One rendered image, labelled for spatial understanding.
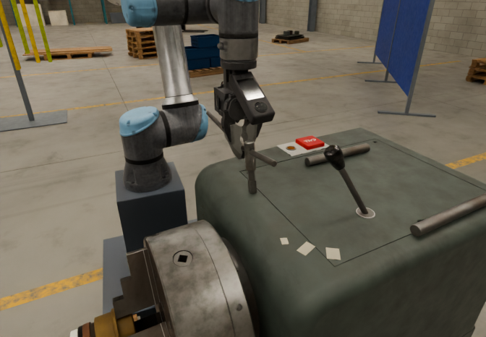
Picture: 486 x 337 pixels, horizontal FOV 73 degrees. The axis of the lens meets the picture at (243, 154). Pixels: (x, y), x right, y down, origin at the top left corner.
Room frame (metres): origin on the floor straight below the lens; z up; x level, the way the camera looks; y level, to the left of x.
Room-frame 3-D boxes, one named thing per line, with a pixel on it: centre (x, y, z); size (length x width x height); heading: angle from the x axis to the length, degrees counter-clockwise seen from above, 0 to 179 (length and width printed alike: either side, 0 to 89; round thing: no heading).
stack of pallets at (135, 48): (9.80, 2.57, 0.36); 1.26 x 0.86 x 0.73; 127
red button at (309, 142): (0.86, -0.19, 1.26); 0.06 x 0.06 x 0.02; 26
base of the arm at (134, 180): (0.92, 0.31, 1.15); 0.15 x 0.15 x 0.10
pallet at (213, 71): (7.66, 0.83, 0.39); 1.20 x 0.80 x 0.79; 123
